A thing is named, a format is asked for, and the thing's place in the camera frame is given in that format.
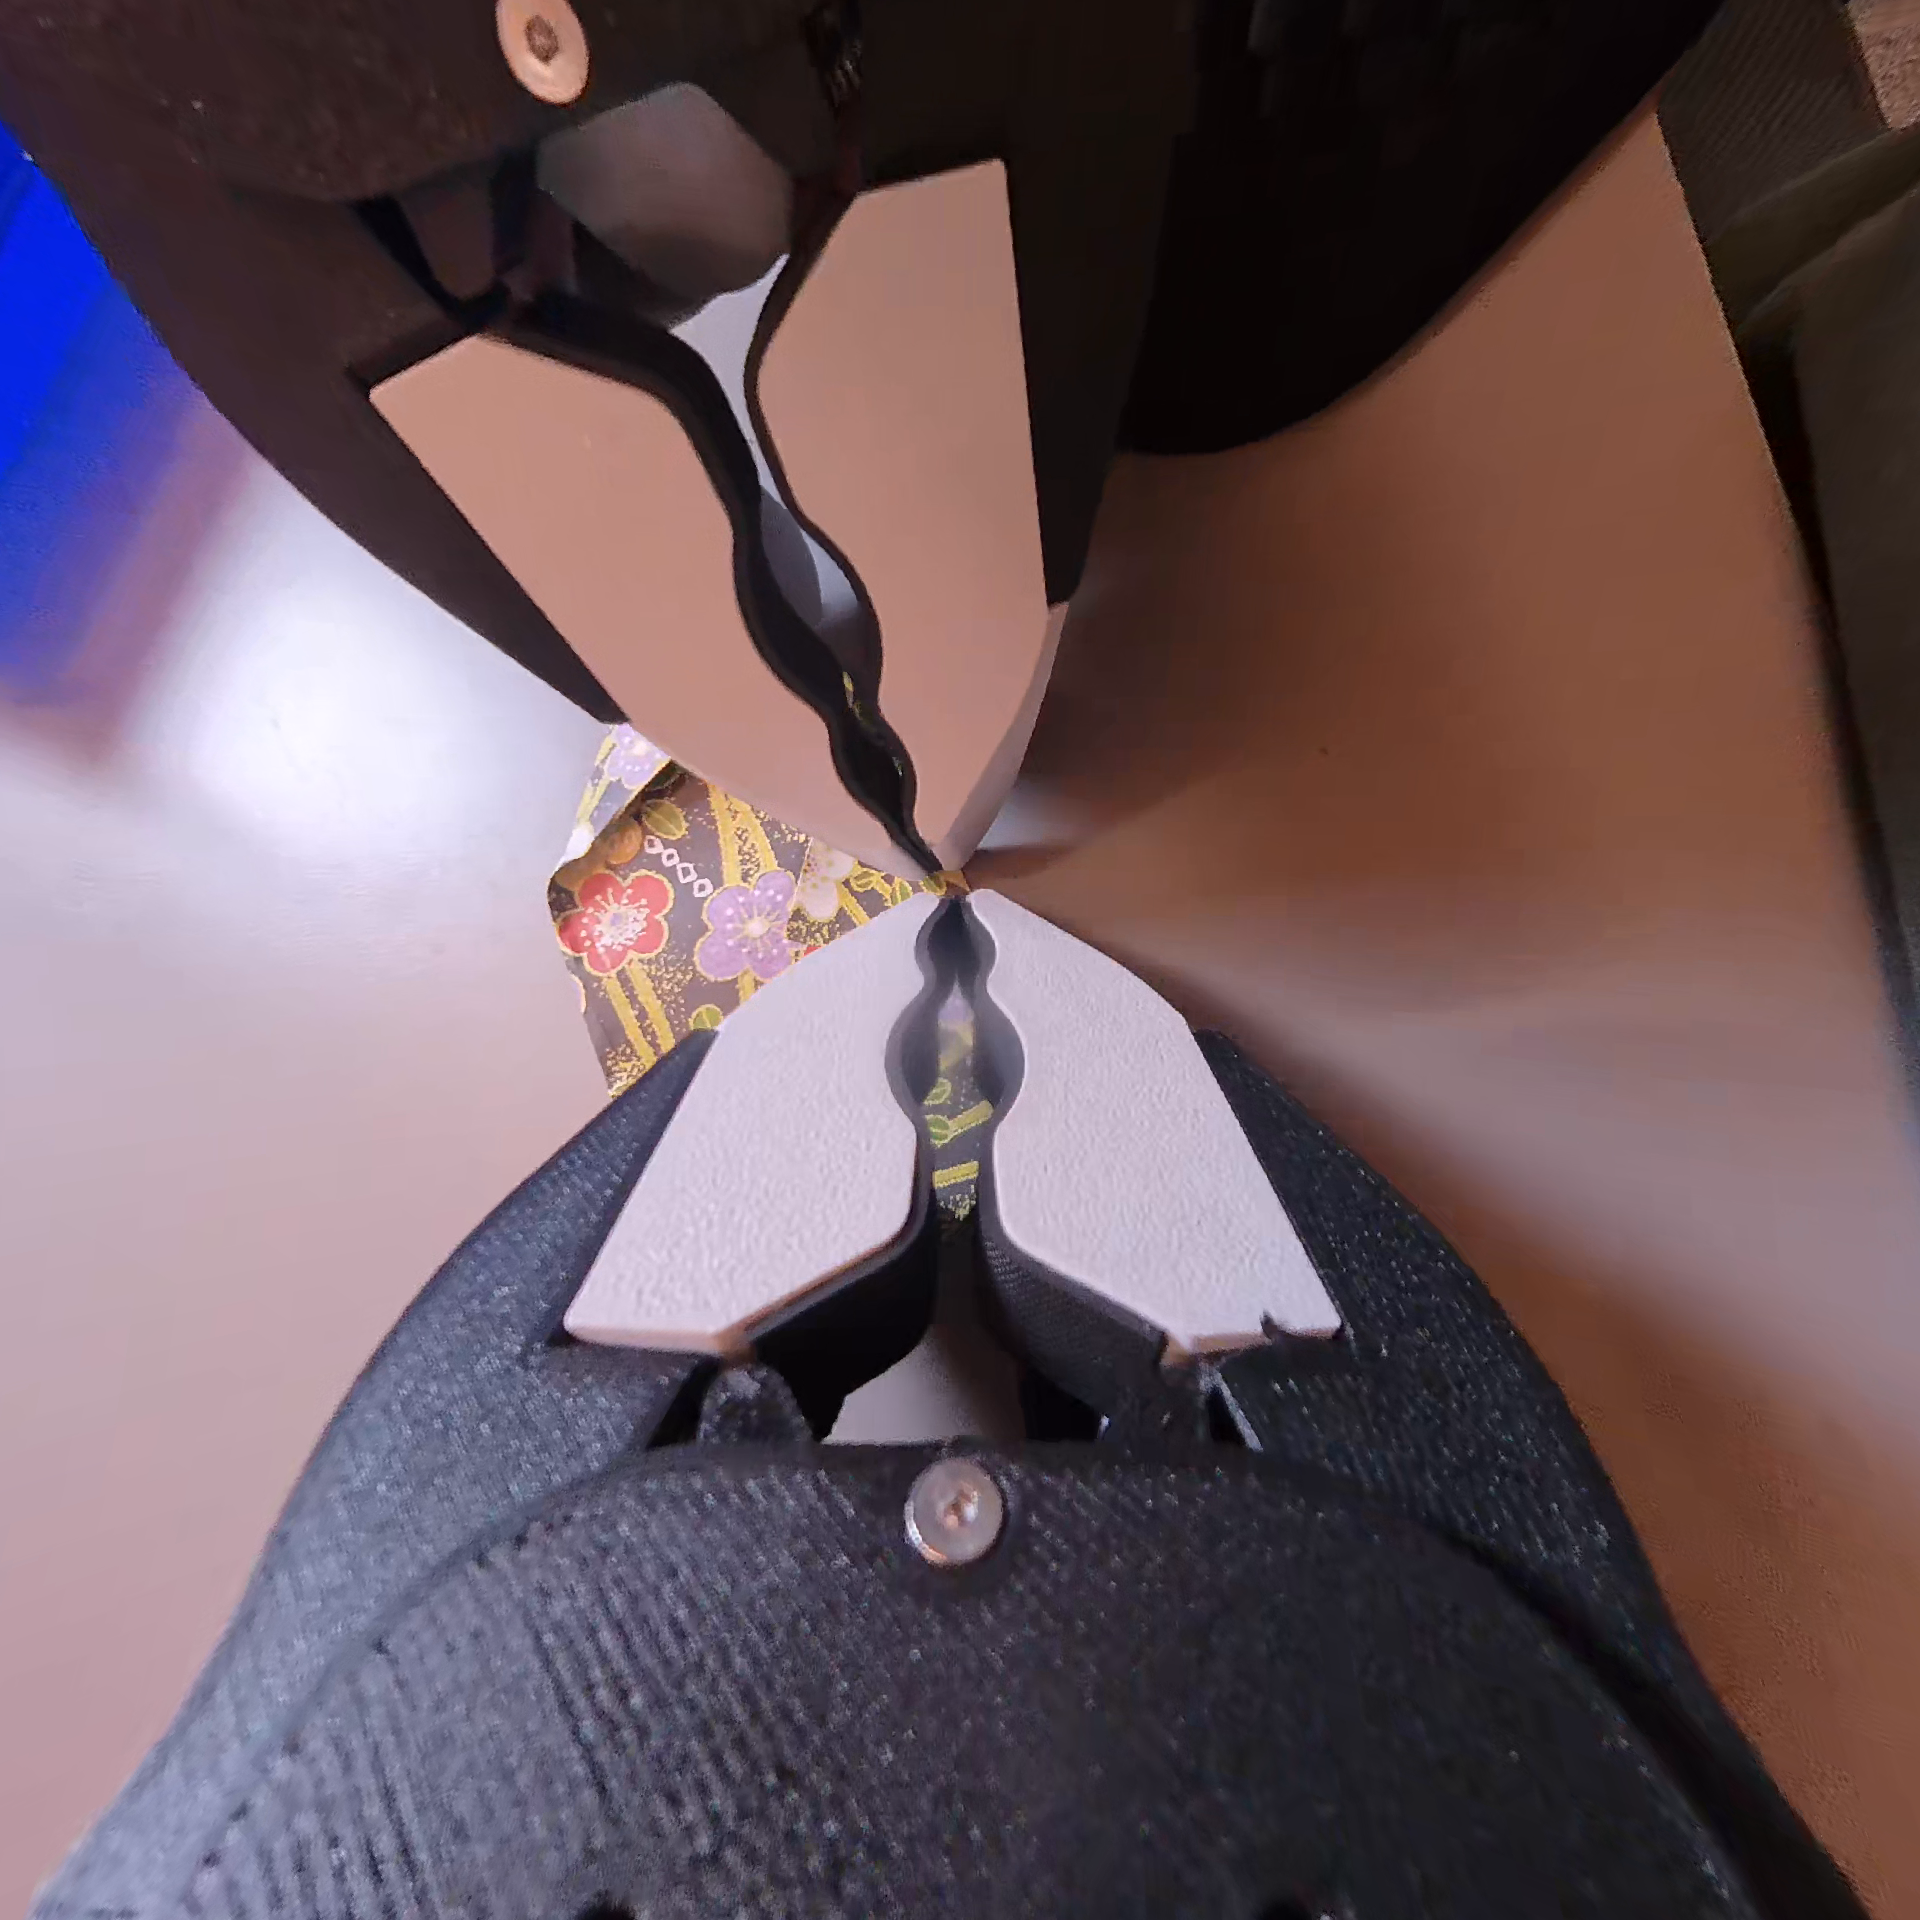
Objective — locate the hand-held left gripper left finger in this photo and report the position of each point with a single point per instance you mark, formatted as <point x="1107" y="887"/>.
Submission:
<point x="751" y="1170"/>

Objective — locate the green backed floral paper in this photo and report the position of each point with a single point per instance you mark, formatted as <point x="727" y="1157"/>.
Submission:
<point x="676" y="914"/>

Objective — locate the black textured pad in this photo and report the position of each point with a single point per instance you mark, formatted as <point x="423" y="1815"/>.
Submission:
<point x="1411" y="181"/>

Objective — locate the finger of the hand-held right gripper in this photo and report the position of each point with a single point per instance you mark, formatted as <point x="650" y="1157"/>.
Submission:
<point x="571" y="510"/>
<point x="915" y="391"/>

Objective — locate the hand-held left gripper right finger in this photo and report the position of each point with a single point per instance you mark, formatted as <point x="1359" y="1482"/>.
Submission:
<point x="1155" y="1170"/>

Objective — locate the blue plastic bin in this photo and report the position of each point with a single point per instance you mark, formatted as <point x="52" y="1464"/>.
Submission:
<point x="61" y="422"/>

